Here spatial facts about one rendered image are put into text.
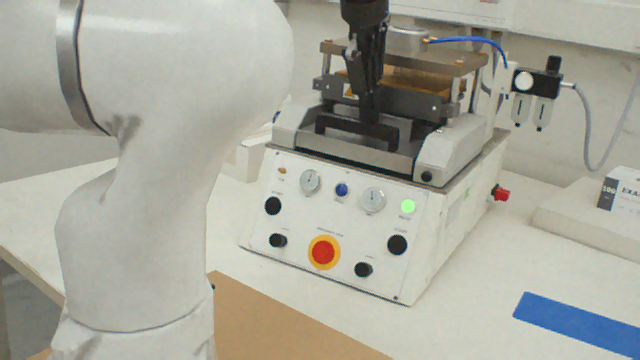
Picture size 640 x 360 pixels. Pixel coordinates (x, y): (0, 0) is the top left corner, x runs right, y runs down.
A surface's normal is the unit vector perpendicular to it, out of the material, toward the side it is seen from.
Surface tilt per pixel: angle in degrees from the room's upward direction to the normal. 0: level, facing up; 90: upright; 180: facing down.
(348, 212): 65
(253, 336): 5
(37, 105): 115
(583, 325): 0
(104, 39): 77
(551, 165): 90
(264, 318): 5
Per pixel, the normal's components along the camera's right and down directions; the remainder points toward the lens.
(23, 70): -0.05, 0.29
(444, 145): -0.25, -0.52
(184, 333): 0.76, 0.22
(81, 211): -0.51, -0.33
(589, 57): -0.65, 0.22
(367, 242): -0.40, -0.14
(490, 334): 0.08, -0.93
